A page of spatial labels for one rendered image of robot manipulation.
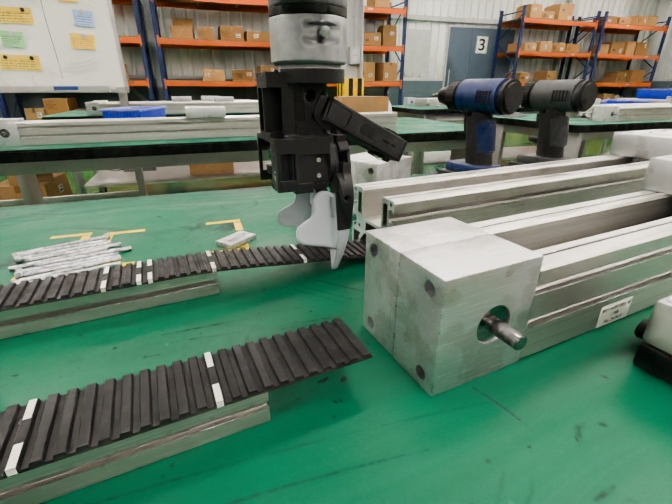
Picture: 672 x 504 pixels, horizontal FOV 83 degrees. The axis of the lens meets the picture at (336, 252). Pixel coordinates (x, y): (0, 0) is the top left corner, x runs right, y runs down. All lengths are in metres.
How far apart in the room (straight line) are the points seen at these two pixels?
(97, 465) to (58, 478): 0.02
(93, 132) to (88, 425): 1.62
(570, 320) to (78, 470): 0.37
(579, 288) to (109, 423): 0.34
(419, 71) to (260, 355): 12.24
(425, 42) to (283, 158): 12.18
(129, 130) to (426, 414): 1.67
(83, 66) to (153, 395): 2.94
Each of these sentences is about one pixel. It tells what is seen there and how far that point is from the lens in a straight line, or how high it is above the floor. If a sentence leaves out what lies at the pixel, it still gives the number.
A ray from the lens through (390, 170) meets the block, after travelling 0.64.
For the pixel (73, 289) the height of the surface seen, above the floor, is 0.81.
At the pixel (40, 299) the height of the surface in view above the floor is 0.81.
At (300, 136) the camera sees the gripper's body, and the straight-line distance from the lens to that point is 0.40.
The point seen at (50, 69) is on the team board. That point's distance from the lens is 3.17.
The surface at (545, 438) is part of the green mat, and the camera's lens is 0.30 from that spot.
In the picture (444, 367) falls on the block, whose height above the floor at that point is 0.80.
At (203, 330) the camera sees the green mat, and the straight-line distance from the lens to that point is 0.38.
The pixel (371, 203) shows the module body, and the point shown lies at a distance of 0.51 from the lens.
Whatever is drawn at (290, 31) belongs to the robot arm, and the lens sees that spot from 0.39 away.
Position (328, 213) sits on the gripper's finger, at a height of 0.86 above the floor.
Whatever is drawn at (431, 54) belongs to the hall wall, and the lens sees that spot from 12.64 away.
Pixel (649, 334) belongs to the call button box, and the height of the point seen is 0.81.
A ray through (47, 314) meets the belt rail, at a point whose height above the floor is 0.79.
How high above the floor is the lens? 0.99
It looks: 24 degrees down
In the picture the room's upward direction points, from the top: straight up
